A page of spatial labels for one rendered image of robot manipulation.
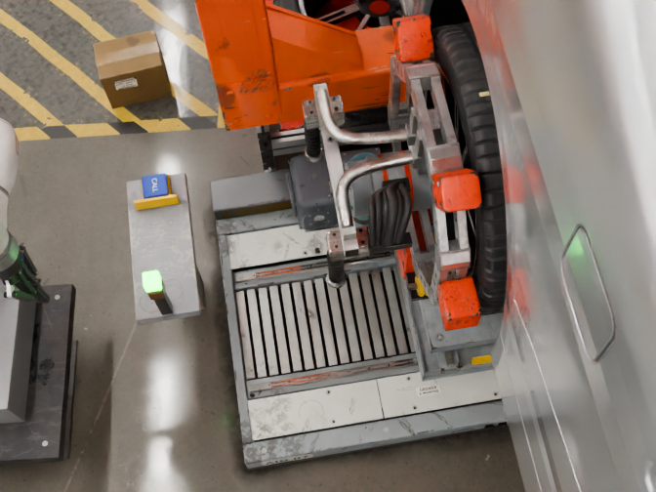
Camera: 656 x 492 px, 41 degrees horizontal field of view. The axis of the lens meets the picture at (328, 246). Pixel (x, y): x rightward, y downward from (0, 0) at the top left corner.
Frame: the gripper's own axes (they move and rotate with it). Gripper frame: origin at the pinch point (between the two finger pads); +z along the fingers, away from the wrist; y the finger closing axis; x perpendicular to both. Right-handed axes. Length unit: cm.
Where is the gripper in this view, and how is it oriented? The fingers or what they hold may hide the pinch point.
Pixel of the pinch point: (37, 294)
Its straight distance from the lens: 209.1
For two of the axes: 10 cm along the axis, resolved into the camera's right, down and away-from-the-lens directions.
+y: 0.1, 9.0, -4.5
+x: 10.0, -0.5, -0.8
